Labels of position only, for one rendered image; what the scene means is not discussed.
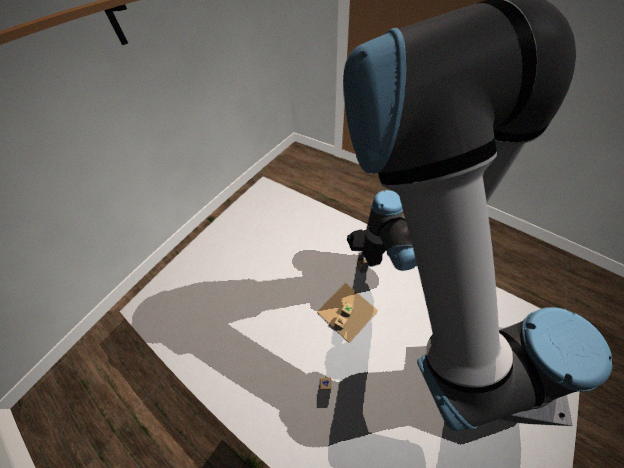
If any tan flat mat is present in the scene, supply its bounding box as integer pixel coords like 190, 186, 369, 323
317, 283, 378, 342

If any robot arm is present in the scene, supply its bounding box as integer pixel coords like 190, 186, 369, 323
343, 0, 612, 431

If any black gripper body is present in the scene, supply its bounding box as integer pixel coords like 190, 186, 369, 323
347, 223, 386, 267

